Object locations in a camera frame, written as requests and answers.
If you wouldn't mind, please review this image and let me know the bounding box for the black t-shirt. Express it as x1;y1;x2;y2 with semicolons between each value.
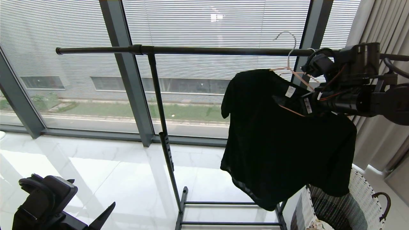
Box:
220;69;357;211

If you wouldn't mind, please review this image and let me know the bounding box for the beige curtain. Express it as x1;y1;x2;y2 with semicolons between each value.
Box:
346;0;409;174

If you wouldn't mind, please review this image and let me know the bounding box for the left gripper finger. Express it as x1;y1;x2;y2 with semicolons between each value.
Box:
88;202;116;230

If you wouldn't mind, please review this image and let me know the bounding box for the black cable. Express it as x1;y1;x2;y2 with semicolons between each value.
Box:
383;57;409;79

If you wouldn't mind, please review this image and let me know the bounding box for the white laundry basket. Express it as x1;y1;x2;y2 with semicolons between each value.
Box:
289;164;392;230

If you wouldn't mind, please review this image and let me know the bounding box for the cream printed garment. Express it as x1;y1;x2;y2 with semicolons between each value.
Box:
305;217;335;230

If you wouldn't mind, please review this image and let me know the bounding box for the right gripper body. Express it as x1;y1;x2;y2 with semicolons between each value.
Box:
300;85;381;116

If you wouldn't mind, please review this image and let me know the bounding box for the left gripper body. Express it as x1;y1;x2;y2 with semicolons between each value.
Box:
13;206;91;230

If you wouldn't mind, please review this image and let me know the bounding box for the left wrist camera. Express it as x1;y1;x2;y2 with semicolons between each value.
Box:
19;174;78;224

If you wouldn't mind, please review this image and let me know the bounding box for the black clothes rack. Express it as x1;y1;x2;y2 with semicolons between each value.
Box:
56;45;409;230

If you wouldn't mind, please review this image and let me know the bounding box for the window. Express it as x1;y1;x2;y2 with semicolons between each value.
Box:
0;0;361;148

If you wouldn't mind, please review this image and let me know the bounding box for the pink clothes hanger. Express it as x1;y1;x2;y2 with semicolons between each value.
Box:
277;48;321;85
269;31;317;117

